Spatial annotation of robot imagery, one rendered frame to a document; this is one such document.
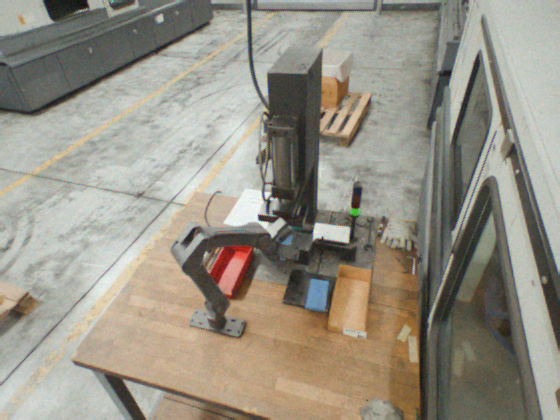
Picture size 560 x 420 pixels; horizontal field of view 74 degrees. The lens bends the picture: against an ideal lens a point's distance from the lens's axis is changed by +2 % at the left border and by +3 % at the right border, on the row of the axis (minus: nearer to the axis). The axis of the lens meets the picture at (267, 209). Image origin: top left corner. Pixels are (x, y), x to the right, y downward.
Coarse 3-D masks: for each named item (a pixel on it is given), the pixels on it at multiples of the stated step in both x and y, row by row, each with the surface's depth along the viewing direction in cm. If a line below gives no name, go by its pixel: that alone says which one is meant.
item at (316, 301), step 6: (312, 282) 141; (318, 282) 141; (324, 282) 141; (312, 288) 139; (324, 288) 139; (312, 294) 137; (318, 294) 137; (324, 294) 137; (306, 300) 135; (312, 300) 135; (318, 300) 135; (324, 300) 134; (306, 306) 133; (312, 306) 133; (318, 306) 133; (324, 306) 132; (324, 312) 131
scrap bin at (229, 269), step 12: (228, 252) 159; (240, 252) 159; (252, 252) 155; (216, 264) 149; (228, 264) 154; (240, 264) 153; (216, 276) 149; (228, 276) 149; (240, 276) 144; (228, 288) 144
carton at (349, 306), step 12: (348, 276) 144; (360, 276) 142; (336, 288) 138; (348, 288) 140; (360, 288) 140; (336, 300) 136; (348, 300) 136; (360, 300) 136; (336, 312) 132; (348, 312) 132; (360, 312) 132; (336, 324) 129; (348, 324) 128; (360, 324) 128; (360, 336) 124
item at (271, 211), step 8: (272, 200) 148; (280, 200) 141; (288, 200) 137; (296, 200) 140; (264, 208) 144; (272, 208) 137; (280, 208) 137; (288, 208) 136; (296, 208) 140; (304, 208) 142; (264, 216) 141; (272, 216) 140; (280, 216) 139; (288, 216) 136; (296, 216) 139; (304, 216) 139; (288, 224) 140; (296, 224) 139
